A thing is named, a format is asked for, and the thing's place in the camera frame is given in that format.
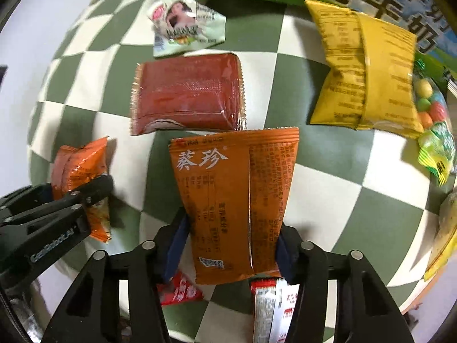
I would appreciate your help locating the red white snack packet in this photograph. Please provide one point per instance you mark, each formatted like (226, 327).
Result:
(271, 311)

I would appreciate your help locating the green white checkered cloth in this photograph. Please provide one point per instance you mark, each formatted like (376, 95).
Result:
(339, 193)

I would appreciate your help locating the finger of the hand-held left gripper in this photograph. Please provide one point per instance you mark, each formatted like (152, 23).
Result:
(91, 190)

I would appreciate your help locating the small orange snack packet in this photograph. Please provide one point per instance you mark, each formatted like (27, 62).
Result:
(82, 160)

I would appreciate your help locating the large orange snack packet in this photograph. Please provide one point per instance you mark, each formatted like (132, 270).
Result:
(232, 203)

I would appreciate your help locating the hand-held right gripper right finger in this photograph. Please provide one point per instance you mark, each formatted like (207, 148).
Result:
(285, 257)

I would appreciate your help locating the small red snack packet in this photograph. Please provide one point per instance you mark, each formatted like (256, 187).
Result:
(180, 289)

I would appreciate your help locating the pale green portrait snack packet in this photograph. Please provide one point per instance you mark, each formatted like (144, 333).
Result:
(178, 25)

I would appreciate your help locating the pale yellow snack packet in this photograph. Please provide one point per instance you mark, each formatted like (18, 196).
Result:
(444, 243)

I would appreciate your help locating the colourful candy ball bag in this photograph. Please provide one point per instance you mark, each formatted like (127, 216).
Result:
(433, 114)

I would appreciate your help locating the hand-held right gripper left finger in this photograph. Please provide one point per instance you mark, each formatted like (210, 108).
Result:
(175, 253)

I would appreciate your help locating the dark red snack packet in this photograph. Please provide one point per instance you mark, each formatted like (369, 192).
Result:
(185, 93)

